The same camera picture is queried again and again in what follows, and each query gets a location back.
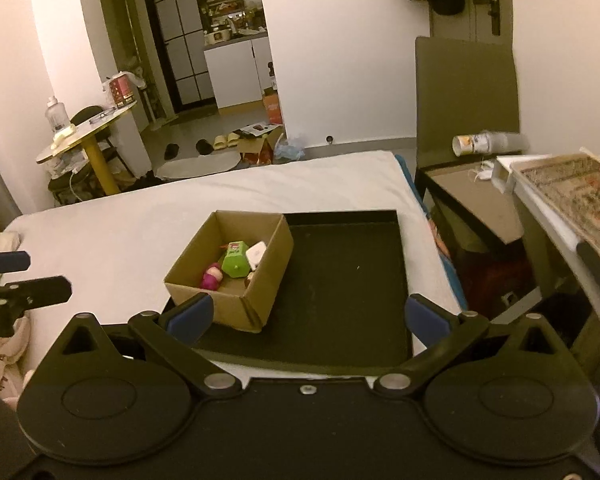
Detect white kitchen cabinet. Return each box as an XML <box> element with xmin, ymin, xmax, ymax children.
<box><xmin>203</xmin><ymin>35</ymin><xmax>276</xmax><ymax>110</ymax></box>

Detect glass jar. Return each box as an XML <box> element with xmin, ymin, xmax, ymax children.
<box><xmin>45</xmin><ymin>96</ymin><xmax>72</xmax><ymax>133</ymax></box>

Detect red canister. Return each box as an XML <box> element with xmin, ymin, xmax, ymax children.
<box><xmin>109</xmin><ymin>72</ymin><xmax>135</xmax><ymax>107</ymax></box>

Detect patterned board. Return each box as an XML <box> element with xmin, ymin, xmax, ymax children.
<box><xmin>517</xmin><ymin>156</ymin><xmax>600</xmax><ymax>256</ymax></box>

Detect black side table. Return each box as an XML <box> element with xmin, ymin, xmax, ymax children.
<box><xmin>414</xmin><ymin>160</ymin><xmax>541</xmax><ymax>311</ymax></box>

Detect white desk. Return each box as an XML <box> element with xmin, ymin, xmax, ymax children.
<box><xmin>495</xmin><ymin>152</ymin><xmax>600</xmax><ymax>361</ymax></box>

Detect cardboard box with flaps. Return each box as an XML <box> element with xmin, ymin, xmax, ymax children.
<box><xmin>235</xmin><ymin>125</ymin><xmax>286</xmax><ymax>166</ymax></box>

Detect pink doll figure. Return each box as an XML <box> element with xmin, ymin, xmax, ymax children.
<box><xmin>201</xmin><ymin>262</ymin><xmax>224</xmax><ymax>291</ymax></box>

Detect orange box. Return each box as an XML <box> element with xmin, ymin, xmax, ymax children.
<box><xmin>261</xmin><ymin>89</ymin><xmax>284</xmax><ymax>125</ymax></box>

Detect stack of paper cups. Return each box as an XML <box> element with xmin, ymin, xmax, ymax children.
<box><xmin>452</xmin><ymin>131</ymin><xmax>526</xmax><ymax>157</ymax></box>

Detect white face mask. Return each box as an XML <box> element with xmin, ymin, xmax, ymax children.
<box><xmin>469</xmin><ymin>160</ymin><xmax>498</xmax><ymax>181</ymax></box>

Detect dark green chair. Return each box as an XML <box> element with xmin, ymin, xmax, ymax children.
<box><xmin>414</xmin><ymin>35</ymin><xmax>522</xmax><ymax>171</ymax></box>

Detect black door handle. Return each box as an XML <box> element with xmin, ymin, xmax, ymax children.
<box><xmin>474</xmin><ymin>0</ymin><xmax>501</xmax><ymax>37</ymax></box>

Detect round table with yellow leg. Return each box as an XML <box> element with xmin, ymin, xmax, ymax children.
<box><xmin>35</xmin><ymin>100</ymin><xmax>138</xmax><ymax>196</ymax></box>

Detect cream printed cloth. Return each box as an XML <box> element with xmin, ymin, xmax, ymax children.
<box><xmin>0</xmin><ymin>315</ymin><xmax>36</xmax><ymax>401</ymax></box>

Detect cream cloth lump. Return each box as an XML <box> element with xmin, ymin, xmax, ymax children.
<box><xmin>0</xmin><ymin>230</ymin><xmax>21</xmax><ymax>261</ymax></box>

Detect oval floor mat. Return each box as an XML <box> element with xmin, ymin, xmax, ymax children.
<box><xmin>157</xmin><ymin>152</ymin><xmax>241</xmax><ymax>178</ymax></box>

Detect blue plastic bag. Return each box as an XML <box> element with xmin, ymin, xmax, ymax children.
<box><xmin>274</xmin><ymin>135</ymin><xmax>306</xmax><ymax>161</ymax></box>

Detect green block toy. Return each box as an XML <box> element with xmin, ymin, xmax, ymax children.
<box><xmin>221</xmin><ymin>241</ymin><xmax>253</xmax><ymax>278</ymax></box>

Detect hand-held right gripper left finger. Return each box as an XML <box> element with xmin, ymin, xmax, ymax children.
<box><xmin>50</xmin><ymin>292</ymin><xmax>243</xmax><ymax>401</ymax></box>

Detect black framed sliding door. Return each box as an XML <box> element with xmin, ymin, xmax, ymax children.
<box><xmin>140</xmin><ymin>0</ymin><xmax>216</xmax><ymax>111</ymax></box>

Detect black tray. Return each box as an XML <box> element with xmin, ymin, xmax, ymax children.
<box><xmin>165</xmin><ymin>208</ymin><xmax>413</xmax><ymax>375</ymax></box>

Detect white square charger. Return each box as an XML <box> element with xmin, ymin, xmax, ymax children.
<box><xmin>245</xmin><ymin>242</ymin><xmax>267</xmax><ymax>269</ymax></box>

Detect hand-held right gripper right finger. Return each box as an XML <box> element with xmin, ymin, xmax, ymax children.
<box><xmin>372</xmin><ymin>294</ymin><xmax>576</xmax><ymax>401</ymax></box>

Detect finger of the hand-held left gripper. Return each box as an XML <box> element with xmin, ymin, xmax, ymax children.
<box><xmin>0</xmin><ymin>275</ymin><xmax>73</xmax><ymax>312</ymax></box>
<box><xmin>0</xmin><ymin>251</ymin><xmax>32</xmax><ymax>276</ymax></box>

